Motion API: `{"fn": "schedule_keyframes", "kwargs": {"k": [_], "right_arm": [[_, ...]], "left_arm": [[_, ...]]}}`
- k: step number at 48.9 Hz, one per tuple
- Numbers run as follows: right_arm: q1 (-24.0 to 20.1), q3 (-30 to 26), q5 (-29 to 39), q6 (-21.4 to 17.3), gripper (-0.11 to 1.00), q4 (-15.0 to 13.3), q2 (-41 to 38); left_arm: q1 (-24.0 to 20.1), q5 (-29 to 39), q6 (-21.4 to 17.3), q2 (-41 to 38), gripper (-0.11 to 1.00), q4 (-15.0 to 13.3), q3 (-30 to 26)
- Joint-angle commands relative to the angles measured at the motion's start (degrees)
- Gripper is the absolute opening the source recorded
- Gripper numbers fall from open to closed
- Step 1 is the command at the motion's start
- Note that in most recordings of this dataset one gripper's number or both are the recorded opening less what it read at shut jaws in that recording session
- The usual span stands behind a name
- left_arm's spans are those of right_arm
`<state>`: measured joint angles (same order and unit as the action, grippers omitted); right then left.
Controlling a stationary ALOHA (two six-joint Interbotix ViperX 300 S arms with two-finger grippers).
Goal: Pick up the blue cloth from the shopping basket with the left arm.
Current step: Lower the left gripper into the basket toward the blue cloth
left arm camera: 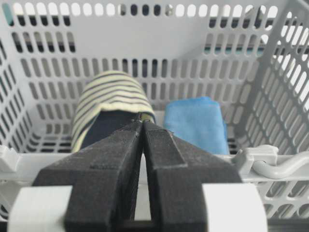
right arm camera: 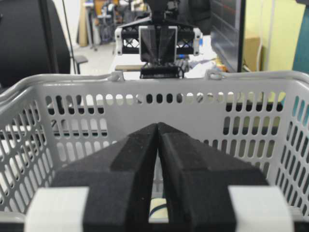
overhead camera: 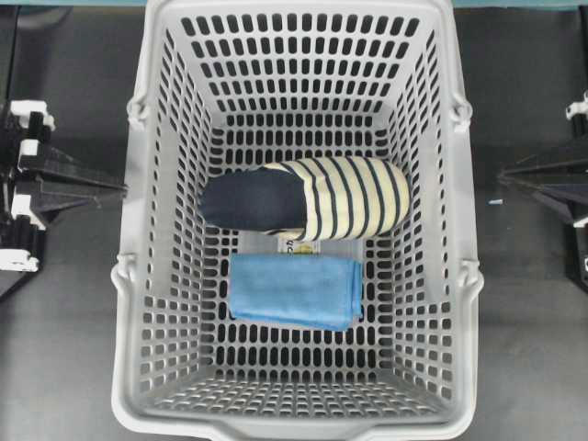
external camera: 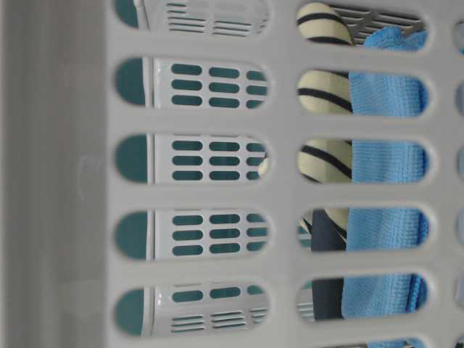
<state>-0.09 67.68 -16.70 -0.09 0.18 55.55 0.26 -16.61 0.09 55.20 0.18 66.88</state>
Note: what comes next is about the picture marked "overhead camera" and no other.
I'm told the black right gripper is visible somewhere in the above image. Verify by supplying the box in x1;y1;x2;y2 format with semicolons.
498;91;587;280

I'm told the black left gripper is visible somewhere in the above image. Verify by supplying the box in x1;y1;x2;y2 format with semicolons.
1;100;127;272

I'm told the grey plastic shopping basket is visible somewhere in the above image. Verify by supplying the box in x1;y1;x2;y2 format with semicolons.
111;1;483;440

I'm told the folded blue cloth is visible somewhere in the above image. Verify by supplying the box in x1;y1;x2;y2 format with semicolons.
228;254;363;331

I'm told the clear plastic package with label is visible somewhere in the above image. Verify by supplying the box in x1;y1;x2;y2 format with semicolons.
237;232;364;262

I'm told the navy and striped slipper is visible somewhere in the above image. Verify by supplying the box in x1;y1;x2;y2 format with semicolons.
199;156;411;242

